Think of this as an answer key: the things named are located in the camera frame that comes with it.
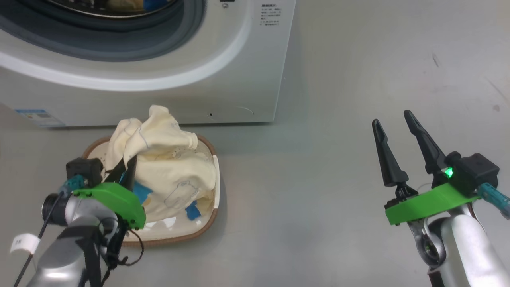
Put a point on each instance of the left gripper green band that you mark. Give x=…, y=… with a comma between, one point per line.
x=119, y=199

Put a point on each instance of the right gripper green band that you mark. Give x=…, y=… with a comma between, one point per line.
x=426, y=207

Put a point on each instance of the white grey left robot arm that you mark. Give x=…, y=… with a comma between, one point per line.
x=67, y=255

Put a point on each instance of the cream laundry basket brown rim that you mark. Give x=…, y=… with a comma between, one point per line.
x=207, y=215

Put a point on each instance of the white washing machine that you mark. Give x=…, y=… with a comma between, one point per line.
x=239, y=79

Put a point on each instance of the blue energy label sticker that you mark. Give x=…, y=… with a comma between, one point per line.
x=40, y=118

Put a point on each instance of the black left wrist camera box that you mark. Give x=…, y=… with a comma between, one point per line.
x=85, y=169

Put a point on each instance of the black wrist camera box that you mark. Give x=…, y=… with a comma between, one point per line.
x=474, y=171
x=85, y=169

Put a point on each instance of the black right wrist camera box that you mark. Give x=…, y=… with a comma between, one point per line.
x=474, y=171

